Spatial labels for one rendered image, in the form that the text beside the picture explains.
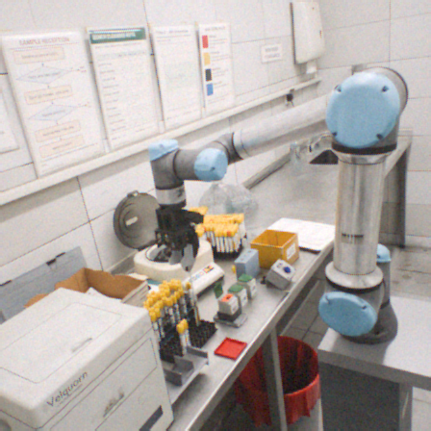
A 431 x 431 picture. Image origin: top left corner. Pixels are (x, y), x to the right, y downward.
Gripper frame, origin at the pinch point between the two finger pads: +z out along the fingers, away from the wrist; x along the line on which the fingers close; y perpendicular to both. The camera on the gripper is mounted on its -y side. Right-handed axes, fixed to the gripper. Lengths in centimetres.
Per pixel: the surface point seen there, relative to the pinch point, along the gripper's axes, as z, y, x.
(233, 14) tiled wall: -69, -133, -51
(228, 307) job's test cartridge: 15.9, -6.6, 6.9
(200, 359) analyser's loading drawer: 17.8, 13.8, 10.1
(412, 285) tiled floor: 108, -190, 32
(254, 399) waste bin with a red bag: 68, -23, 2
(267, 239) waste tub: 16, -53, -2
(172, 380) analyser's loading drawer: 17.6, 22.9, 8.0
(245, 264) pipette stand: 12.5, -26.4, 2.7
